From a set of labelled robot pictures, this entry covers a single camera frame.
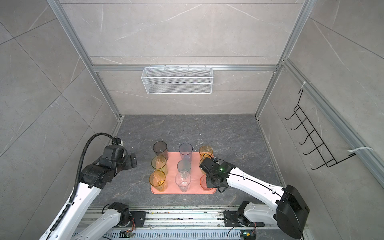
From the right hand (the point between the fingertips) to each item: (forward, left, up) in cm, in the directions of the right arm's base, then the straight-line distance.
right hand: (212, 181), depth 81 cm
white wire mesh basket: (+61, +20, +25) cm, 69 cm away
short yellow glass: (+20, +2, -2) cm, 20 cm away
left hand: (+9, +44, +16) cm, 48 cm away
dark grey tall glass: (+16, +29, +10) cm, 34 cm away
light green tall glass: (+11, +30, +1) cm, 32 cm away
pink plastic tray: (-1, +10, -7) cm, 12 cm away
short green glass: (+14, +6, -4) cm, 16 cm away
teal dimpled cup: (+11, +16, -2) cm, 19 cm away
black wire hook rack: (+4, -46, +26) cm, 52 cm away
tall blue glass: (+18, +15, +4) cm, 23 cm away
